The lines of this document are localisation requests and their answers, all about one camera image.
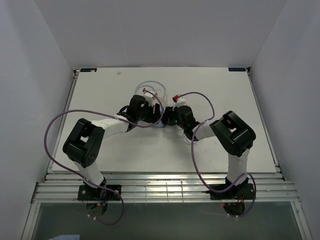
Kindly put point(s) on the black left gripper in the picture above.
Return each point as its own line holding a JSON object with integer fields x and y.
{"x": 153, "y": 118}

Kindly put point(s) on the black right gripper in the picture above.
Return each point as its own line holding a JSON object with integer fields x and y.
{"x": 169, "y": 113}

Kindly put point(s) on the round blue power socket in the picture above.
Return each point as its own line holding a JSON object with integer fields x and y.
{"x": 159, "y": 124}

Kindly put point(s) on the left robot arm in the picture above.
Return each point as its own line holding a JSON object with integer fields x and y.
{"x": 83, "y": 144}

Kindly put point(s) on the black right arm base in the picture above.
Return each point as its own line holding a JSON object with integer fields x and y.
{"x": 237, "y": 196}

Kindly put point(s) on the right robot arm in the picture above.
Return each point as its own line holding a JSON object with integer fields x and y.
{"x": 235, "y": 136}

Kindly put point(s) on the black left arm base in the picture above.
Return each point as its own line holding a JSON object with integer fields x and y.
{"x": 97, "y": 199}

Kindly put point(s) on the right blue corner label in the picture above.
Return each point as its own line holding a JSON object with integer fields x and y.
{"x": 236, "y": 69}

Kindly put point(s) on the blue corner label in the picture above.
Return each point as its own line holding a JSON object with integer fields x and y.
{"x": 88, "y": 70}
{"x": 236, "y": 69}

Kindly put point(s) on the left blue corner label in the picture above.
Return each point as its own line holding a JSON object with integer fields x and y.
{"x": 88, "y": 70}

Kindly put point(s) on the blue cloth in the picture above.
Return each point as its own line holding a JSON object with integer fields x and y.
{"x": 67, "y": 237}

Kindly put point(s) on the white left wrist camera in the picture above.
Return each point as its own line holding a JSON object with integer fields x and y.
{"x": 150, "y": 97}

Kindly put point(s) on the aluminium table edge rail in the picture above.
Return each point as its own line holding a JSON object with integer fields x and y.
{"x": 159, "y": 188}

